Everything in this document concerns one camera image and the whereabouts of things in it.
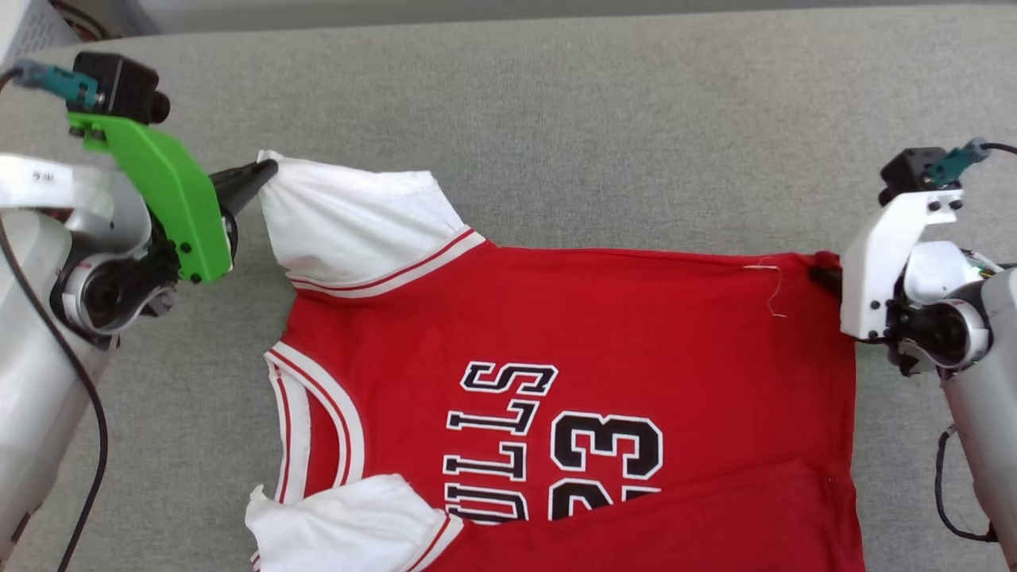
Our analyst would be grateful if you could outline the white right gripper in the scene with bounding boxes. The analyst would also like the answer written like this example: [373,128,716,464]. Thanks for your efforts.
[808,188,965,342]

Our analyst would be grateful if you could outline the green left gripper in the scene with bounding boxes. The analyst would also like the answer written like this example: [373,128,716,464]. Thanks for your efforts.
[67,114,280,284]

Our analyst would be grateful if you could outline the red basketball jersey white sleeves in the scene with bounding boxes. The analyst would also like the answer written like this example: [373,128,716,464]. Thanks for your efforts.
[245,149,867,572]

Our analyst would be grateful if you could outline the right arm cable teal connector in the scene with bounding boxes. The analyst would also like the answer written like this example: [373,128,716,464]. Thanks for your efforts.
[926,137,1017,545]

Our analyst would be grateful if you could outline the arm cable teal connector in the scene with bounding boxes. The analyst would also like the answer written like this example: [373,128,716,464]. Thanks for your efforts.
[0,58,110,572]
[926,137,1017,545]

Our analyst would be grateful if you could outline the left arm cable teal connector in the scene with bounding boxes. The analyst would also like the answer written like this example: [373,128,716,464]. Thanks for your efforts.
[0,58,110,572]

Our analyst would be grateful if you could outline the white equipment box black handle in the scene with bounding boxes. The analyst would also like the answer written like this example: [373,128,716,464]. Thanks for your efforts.
[0,0,82,64]

